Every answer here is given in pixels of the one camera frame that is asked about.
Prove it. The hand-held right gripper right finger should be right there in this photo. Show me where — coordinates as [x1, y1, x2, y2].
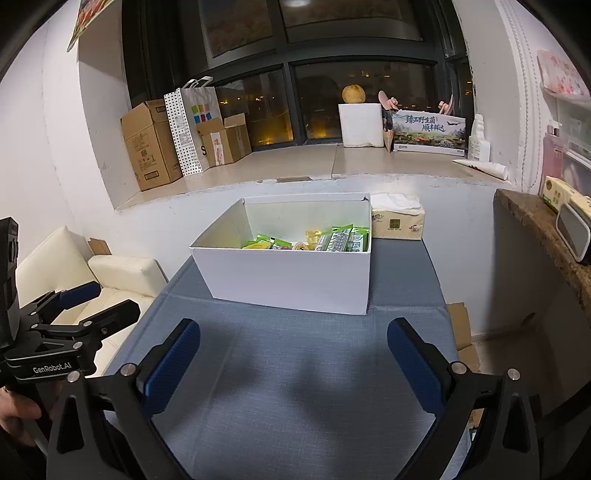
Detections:
[386, 317, 541, 480]

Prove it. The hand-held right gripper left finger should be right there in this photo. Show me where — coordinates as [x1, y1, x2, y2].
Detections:
[46, 318, 202, 480]

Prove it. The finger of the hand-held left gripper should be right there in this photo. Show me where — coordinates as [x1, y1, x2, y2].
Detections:
[18, 281, 102, 325]
[46, 298, 141, 345]

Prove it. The long green snack packet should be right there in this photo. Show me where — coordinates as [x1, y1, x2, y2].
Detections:
[345, 226, 372, 254]
[318, 224, 354, 253]

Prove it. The white cardboard box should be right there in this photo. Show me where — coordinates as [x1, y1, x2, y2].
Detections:
[188, 192, 373, 316]

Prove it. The green pea snack packet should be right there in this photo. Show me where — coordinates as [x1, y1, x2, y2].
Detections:
[252, 233, 293, 250]

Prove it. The person's left hand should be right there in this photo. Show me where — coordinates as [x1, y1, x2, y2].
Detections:
[0, 387, 48, 448]

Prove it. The cream leather sofa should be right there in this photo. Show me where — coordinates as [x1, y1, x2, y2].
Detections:
[16, 224, 170, 380]

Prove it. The blue tablecloth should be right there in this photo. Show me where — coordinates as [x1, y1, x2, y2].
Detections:
[104, 237, 474, 480]

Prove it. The soft tissue pack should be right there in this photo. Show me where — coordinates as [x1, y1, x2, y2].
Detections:
[370, 192, 426, 241]

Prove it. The large brown cardboard box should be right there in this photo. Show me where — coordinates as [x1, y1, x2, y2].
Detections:
[120, 100, 184, 193]

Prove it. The brown stone counter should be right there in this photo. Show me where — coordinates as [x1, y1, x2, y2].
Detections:
[493, 188, 591, 334]

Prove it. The open box with pink label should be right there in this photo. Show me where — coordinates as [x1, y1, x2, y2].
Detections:
[197, 117, 236, 169]

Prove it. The dotted white paper bag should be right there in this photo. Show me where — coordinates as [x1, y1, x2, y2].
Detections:
[163, 76, 222, 177]

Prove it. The white rounded device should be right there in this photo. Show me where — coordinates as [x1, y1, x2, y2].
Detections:
[555, 202, 591, 265]

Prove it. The rolled white paper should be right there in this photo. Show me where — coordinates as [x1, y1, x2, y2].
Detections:
[452, 158, 509, 181]

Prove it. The small open cardboard box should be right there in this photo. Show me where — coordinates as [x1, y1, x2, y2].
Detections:
[224, 113, 253, 162]

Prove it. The beige tissue pack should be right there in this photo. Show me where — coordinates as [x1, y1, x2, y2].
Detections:
[539, 175, 591, 214]

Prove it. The white spray bottle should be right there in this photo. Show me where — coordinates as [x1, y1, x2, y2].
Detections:
[467, 114, 492, 162]

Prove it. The landscape printed gift box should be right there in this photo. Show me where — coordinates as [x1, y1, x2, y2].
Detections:
[385, 109, 470, 156]

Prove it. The white foam box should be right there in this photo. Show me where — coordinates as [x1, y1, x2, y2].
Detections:
[337, 102, 387, 149]

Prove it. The clear plastic drawer unit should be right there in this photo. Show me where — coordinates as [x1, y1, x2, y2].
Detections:
[537, 48, 591, 195]

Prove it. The wall poster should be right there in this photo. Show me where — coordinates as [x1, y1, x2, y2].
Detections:
[66, 0, 116, 53]

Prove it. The black window frame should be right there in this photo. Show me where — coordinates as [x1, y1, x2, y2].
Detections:
[121, 0, 476, 149]

